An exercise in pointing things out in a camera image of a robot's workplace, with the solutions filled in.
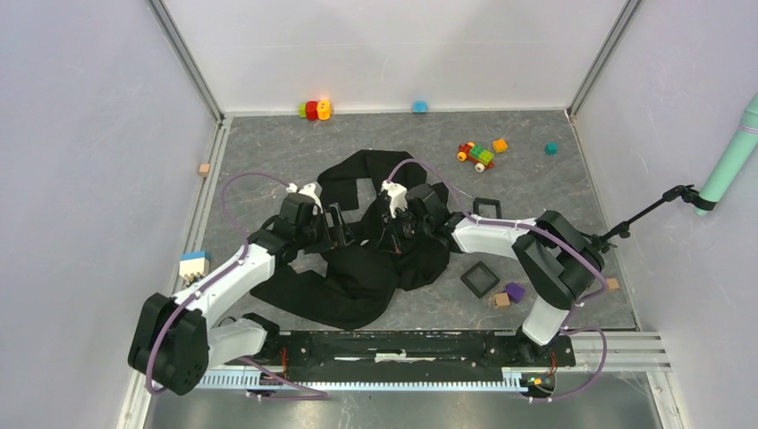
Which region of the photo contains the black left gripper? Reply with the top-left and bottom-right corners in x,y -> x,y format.
296,203 -> 355,255

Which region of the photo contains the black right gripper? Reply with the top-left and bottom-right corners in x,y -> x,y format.
378,205 -> 432,254

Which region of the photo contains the black garment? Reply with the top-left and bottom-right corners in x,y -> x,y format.
250,149 -> 451,330

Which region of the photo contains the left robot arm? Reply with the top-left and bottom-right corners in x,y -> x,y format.
127,189 -> 354,395

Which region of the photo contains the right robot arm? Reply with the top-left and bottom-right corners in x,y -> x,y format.
378,181 -> 604,365

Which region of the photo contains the black square tray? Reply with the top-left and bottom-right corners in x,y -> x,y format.
460,261 -> 501,299
472,197 -> 503,219

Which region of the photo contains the colourful toy brick car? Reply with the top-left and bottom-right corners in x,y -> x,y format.
457,142 -> 494,172

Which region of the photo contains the blue round block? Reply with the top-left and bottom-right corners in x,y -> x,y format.
411,100 -> 429,114

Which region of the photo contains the brown wooden cube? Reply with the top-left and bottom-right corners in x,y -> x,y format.
493,292 -> 511,309

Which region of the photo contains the orange cube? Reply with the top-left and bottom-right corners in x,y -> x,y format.
492,139 -> 509,154

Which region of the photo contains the red yellow green toy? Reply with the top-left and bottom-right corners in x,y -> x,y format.
299,99 -> 333,121

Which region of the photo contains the purple cube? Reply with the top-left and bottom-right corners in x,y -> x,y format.
504,282 -> 526,304

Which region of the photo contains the blue white block toy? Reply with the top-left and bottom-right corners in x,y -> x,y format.
178,250 -> 210,283

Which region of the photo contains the teal cube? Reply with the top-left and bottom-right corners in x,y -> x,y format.
544,142 -> 558,156

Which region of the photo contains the black tripod stand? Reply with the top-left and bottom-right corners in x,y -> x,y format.
581,184 -> 715,254

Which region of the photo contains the mint green tube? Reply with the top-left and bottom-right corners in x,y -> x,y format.
695,95 -> 757,215

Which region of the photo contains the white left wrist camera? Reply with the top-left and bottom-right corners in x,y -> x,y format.
285,182 -> 324,215

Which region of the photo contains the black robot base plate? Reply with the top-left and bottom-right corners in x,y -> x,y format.
253,330 -> 577,383

